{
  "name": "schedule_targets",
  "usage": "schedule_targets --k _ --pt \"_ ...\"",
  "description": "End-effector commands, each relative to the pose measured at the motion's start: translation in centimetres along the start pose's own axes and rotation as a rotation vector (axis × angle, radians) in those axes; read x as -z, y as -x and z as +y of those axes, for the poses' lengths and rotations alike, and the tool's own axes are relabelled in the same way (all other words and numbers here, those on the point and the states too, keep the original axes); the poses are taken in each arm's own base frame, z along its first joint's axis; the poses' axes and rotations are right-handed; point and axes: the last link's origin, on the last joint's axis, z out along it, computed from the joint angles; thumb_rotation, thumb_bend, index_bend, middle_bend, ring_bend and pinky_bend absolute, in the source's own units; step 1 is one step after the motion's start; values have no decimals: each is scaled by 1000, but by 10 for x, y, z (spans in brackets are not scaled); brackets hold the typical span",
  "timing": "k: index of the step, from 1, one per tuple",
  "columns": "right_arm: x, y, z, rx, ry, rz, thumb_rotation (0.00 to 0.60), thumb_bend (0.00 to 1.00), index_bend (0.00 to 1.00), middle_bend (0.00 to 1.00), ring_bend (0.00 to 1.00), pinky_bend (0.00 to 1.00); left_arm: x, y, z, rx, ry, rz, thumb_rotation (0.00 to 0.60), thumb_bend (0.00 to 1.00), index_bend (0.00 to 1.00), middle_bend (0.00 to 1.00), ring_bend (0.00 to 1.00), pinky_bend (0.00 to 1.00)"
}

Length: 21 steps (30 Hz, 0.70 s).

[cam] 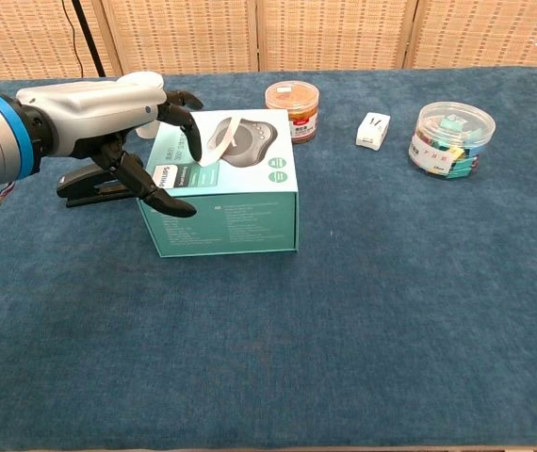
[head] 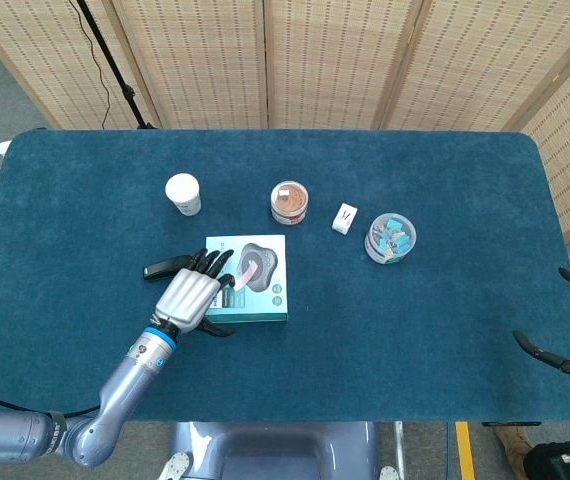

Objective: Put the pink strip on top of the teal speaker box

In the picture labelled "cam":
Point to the small curved strip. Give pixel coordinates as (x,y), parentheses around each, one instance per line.
(219,146)

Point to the clear tub of binder clips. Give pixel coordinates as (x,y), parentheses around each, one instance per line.
(447,141)

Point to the bamboo folding screen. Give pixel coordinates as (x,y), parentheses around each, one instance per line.
(179,33)

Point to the black tripod stand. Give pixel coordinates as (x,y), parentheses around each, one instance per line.
(88,37)

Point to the blue table mat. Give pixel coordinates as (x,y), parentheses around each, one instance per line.
(297,329)

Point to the teal speakerphone product box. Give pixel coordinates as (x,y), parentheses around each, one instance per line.
(240,221)

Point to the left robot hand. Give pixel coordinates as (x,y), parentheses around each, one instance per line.
(94,108)

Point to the black stapler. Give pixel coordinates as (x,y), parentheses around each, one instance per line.
(82,183)

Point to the round tub of rubber bands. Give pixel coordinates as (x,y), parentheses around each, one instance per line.
(297,120)

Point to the small white staple box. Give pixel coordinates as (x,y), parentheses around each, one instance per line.
(372,134)

